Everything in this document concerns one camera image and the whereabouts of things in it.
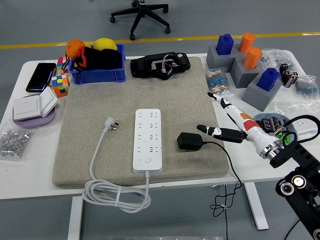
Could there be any white wall switch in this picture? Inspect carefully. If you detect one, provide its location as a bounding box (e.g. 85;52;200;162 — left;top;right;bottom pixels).
39;86;59;118
12;95;42;121

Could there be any large colourful puzzle cube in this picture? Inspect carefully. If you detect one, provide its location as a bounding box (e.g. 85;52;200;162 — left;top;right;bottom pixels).
51;74;70;98

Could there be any white wall socket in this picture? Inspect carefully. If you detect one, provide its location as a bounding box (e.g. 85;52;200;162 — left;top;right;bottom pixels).
287;117;320;135

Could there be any grey-brown mat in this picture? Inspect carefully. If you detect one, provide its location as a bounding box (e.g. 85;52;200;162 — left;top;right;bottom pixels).
51;56;230;190

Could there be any black plug cord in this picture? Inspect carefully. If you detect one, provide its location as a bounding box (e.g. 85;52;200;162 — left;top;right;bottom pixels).
201;141;243;240

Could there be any white power strip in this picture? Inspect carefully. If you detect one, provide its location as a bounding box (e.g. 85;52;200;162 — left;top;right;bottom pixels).
132;108;163;175

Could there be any grey block holder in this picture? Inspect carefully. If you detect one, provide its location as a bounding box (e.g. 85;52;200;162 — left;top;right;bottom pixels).
229;56;264;89
241;74;283;113
205;43;242;70

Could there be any bag of blue resistors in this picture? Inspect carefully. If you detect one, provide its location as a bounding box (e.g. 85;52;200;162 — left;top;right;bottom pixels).
294;74;320;101

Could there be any clear bag of small parts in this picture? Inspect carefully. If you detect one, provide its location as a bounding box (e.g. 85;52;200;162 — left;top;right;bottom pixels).
258;47;295;73

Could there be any orange cylinder peg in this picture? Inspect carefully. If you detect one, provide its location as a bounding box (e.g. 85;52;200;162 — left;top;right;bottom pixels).
243;47;263;70
238;32;256;54

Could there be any white table leg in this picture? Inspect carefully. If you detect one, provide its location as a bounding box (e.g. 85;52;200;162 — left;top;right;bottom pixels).
243;182;270;231
67;196;84;240

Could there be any black smartphone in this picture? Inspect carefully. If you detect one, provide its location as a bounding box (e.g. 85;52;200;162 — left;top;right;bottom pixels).
25;62;57;93

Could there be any purple plate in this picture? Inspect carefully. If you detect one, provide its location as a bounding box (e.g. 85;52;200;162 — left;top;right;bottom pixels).
12;93;57;129

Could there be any thin black floor cable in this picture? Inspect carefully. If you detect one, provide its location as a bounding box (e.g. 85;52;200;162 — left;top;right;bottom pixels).
284;219;301;240

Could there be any orange fruit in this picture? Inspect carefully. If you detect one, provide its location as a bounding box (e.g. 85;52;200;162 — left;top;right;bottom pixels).
65;38;87;60

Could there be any blue square peg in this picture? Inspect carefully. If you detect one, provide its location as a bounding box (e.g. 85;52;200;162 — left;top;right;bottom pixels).
256;67;281;93
215;33;235;56

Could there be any small colourful puzzle cube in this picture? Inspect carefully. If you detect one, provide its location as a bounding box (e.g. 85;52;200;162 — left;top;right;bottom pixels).
56;56;73;76

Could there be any bag of metal nuts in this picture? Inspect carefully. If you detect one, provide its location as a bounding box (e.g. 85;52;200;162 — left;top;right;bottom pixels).
0;124;33;162

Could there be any white power strip cable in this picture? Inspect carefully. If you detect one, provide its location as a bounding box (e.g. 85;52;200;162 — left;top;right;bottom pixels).
81;116;152;214

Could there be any dark brown capacitor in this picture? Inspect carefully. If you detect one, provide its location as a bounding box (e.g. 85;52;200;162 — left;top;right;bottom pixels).
270;116;283;132
260;117;274;132
279;118;291;131

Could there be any clear plastic bag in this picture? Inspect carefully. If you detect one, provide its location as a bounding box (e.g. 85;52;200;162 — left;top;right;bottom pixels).
273;99;320;136

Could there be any bag of striped resistors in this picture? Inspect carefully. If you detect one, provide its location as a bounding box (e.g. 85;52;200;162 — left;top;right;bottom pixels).
205;67;235;99

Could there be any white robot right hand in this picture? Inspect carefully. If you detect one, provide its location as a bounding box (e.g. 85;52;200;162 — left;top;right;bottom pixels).
196;91;275;154

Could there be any blue plastic bin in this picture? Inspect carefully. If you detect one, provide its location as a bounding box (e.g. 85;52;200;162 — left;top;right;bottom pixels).
67;43;127;85

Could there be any green cylindrical cells pile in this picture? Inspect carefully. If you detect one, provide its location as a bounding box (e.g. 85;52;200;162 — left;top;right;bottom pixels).
276;131;296;146

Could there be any black plug adapter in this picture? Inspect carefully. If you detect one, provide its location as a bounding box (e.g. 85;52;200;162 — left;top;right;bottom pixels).
176;132;204;151

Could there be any yellow lemon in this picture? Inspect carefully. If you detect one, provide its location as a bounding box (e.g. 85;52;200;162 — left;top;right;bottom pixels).
92;37;118;52

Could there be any blue-grey plate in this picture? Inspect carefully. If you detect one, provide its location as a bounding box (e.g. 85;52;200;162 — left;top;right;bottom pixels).
252;112;299;146

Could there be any black drawstring pouch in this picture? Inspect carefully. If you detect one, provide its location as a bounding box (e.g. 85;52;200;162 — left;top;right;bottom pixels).
61;45;124;85

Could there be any black opened electronic device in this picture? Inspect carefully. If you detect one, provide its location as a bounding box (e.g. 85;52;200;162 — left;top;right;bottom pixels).
129;51;192;81

